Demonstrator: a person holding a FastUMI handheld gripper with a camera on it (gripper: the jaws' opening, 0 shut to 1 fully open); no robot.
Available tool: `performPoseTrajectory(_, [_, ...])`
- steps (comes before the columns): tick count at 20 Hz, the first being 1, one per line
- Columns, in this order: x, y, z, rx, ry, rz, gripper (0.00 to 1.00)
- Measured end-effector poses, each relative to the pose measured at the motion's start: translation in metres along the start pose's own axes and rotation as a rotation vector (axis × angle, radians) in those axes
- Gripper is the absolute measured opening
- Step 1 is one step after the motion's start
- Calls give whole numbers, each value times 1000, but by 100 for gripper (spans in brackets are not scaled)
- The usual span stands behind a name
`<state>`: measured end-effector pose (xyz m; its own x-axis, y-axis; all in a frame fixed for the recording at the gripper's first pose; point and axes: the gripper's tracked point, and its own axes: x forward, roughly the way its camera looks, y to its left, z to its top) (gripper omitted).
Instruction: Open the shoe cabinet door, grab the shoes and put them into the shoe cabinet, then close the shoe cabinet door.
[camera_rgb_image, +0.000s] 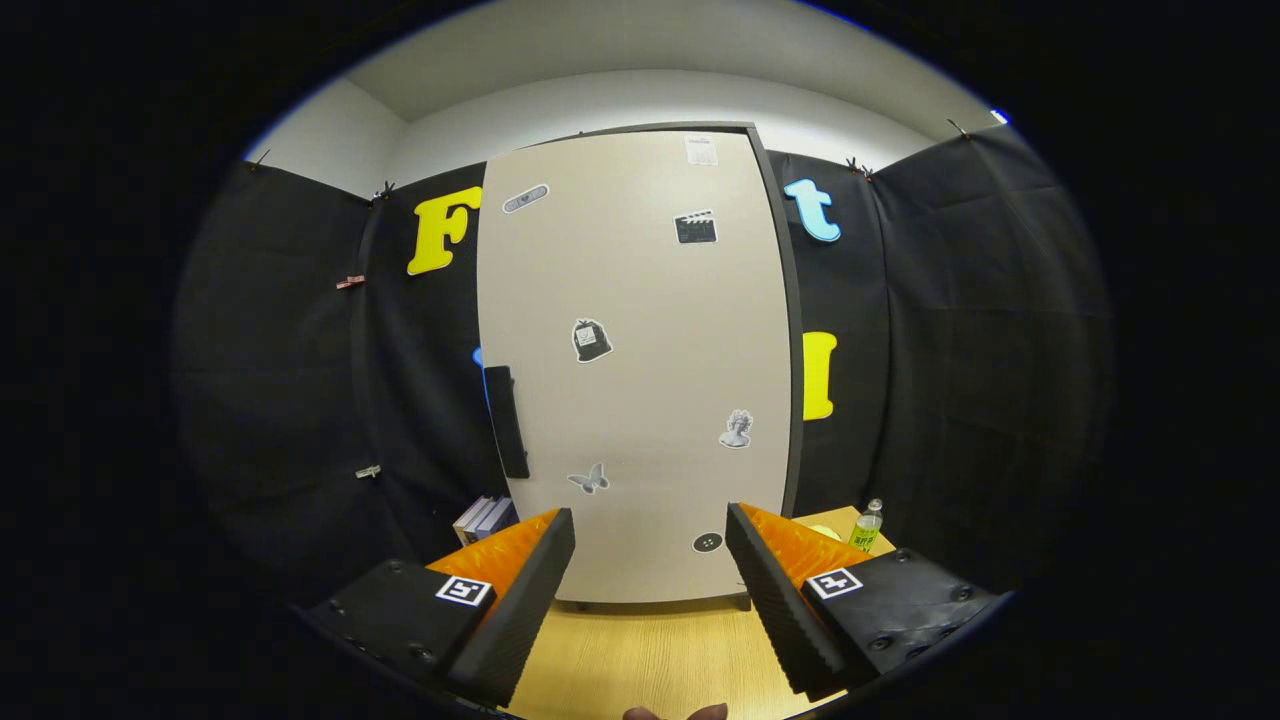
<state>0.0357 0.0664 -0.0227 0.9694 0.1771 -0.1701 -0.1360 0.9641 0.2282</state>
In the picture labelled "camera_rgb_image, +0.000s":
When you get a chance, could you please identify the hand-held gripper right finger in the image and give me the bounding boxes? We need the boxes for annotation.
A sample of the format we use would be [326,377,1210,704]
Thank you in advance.
[725,502,1004,701]

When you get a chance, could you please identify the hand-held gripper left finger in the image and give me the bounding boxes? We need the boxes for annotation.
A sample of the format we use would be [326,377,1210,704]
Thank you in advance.
[305,507,578,709]

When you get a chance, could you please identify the black cabinet door handle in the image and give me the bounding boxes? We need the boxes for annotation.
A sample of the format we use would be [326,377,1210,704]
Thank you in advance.
[483,365,531,481]

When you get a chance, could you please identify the grey shoe cabinet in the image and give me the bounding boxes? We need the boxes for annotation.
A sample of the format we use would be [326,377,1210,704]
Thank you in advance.
[475,122,806,613]

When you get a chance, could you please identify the beige shoe cabinet door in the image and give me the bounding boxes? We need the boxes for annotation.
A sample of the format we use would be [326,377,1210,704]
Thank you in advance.
[477,130,794,604]

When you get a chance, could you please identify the white book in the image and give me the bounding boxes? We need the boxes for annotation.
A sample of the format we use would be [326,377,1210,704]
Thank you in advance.
[453,495,496,546]

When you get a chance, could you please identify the green drink bottle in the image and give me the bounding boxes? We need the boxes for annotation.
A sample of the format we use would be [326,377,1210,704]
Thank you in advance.
[849,498,885,554]

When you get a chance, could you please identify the black backdrop cloth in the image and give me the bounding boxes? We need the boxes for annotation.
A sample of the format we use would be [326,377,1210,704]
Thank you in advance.
[175,120,1116,601]

